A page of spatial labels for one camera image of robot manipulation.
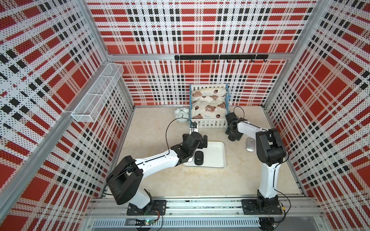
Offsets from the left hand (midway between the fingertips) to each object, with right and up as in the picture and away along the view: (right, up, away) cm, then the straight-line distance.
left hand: (200, 135), depth 85 cm
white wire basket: (-72, +16, +5) cm, 74 cm away
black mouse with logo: (-1, -15, +3) cm, 15 cm away
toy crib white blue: (+8, +7, +17) cm, 20 cm away
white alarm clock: (-13, +15, +19) cm, 27 cm away
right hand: (+25, 0, +16) cm, 30 cm away
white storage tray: (+9, -14, +6) cm, 18 cm away
